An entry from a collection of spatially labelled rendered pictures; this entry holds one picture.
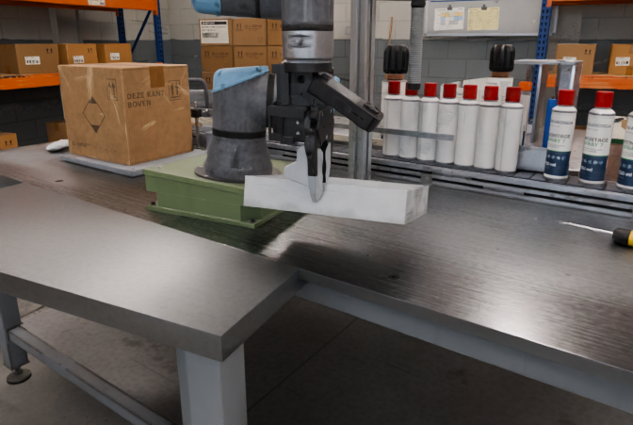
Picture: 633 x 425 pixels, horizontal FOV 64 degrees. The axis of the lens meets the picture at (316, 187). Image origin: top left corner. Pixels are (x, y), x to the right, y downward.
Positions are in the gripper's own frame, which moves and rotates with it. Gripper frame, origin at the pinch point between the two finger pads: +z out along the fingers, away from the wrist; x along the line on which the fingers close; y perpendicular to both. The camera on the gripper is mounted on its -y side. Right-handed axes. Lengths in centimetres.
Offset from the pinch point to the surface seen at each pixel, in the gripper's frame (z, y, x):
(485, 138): 0, -23, -57
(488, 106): -8, -23, -57
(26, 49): -16, 361, -269
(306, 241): 13.0, 6.4, -10.3
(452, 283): 13.0, -20.8, -2.2
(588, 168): 4, -45, -51
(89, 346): 74, 95, -40
